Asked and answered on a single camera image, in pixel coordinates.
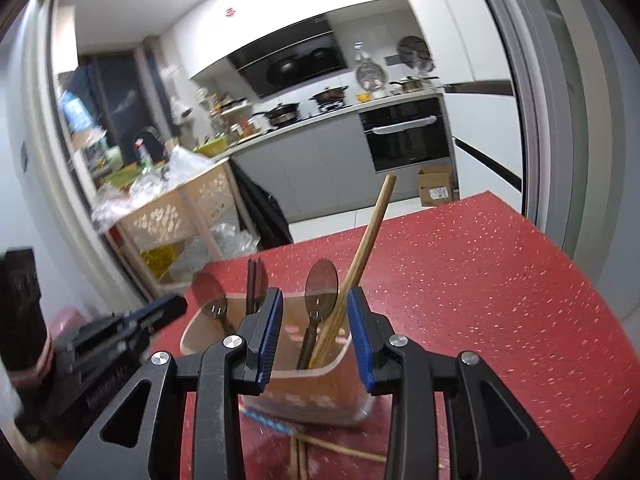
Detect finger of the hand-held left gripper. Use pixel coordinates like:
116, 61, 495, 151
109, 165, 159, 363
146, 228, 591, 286
119, 293, 190, 334

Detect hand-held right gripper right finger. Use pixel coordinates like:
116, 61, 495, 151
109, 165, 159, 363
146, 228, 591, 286
346, 286, 575, 480

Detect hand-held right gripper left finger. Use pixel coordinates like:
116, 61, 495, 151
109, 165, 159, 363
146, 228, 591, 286
57, 287, 284, 480

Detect beige plastic utensil holder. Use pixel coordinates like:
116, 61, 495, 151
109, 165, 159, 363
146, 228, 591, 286
179, 305, 375, 428

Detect blue patterned wooden chopstick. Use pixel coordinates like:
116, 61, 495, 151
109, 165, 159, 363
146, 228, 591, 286
240, 406, 296, 438

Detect plain wooden chopstick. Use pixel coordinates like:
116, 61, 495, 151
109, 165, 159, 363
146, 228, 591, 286
312, 174, 399, 368
295, 432, 388, 462

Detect yellow plastic packaging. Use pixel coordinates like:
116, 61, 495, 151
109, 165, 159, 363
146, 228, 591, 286
140, 245, 181, 281

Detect clear plastic bags bundle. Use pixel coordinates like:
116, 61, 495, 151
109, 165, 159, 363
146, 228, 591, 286
170, 222, 258, 281

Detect beige plastic trolley rack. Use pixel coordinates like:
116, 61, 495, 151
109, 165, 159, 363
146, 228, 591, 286
112, 157, 261, 301

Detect clear crumpled plastic bag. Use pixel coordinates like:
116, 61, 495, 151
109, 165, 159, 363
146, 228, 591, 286
90, 180, 166, 233

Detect dark hanging jacket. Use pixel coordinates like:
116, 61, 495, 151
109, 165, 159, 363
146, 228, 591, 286
231, 160, 293, 251

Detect light green basin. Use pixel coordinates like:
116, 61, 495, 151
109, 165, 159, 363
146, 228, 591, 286
102, 167, 146, 186

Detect white crumpled plastic bag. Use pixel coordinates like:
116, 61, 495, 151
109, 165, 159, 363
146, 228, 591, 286
165, 145, 221, 186

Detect green colander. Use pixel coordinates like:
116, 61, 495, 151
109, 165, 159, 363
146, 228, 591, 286
192, 137, 228, 157

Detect grey lower cabinets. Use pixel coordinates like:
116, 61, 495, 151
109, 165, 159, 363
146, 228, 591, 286
232, 122, 371, 223

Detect cardboard box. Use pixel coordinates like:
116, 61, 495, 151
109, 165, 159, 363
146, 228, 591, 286
417, 165, 458, 207

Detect hanging white plastic bag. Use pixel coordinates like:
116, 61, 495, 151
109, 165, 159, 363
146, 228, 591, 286
169, 97, 193, 123

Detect black built-in oven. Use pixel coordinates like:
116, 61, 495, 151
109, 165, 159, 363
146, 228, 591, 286
358, 97, 453, 173

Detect spice rack with bottles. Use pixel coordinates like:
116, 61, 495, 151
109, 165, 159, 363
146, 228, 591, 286
207, 91, 253, 138

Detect hanging blue white bag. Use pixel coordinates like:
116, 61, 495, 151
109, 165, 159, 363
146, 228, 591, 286
59, 67, 101, 133

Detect black wok with lid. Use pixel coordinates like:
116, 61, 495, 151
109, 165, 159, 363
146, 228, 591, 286
250, 102, 301, 126

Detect dark cooking pot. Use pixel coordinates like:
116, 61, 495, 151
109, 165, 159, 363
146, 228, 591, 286
309, 85, 349, 106

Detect round hanging pot lid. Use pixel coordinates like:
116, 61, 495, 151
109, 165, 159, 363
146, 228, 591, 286
356, 57, 388, 86

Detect black range hood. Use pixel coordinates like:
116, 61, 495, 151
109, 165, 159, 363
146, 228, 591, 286
227, 17, 349, 100

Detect round metal steamer plate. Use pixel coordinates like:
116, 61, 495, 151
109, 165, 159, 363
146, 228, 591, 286
397, 35, 433, 67

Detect white upper cabinets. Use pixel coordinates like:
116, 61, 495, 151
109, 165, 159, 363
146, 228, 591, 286
175, 0, 416, 81

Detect white refrigerator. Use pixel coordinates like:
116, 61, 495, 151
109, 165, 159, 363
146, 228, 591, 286
380, 0, 526, 211

